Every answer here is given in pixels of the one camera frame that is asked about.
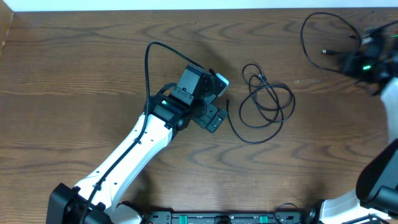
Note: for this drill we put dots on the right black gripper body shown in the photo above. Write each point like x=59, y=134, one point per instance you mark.
x=374, y=46

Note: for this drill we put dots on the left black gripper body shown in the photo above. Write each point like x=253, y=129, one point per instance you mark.
x=210, y=119

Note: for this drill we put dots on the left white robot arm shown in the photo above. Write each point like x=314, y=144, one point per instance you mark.
x=97, y=197

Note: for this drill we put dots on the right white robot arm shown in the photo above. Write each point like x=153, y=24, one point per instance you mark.
x=374, y=200

